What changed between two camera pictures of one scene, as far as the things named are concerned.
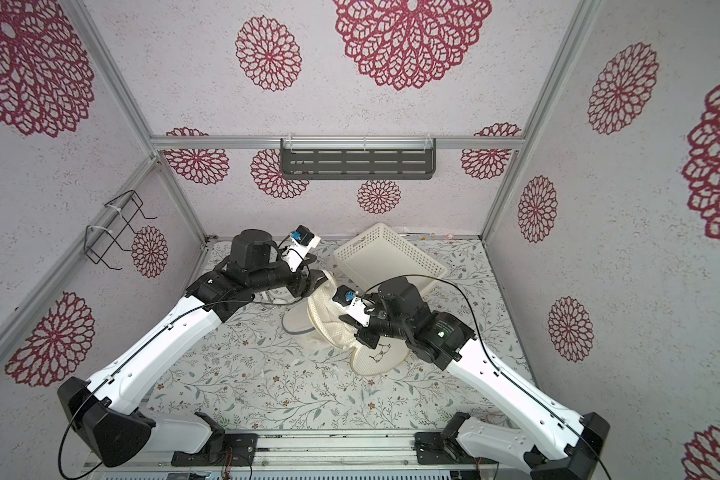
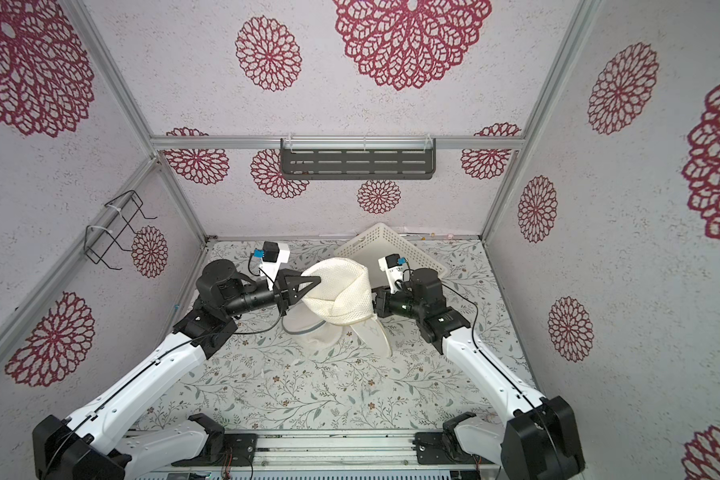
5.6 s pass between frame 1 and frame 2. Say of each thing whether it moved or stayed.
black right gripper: moved
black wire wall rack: stayed
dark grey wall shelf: stayed
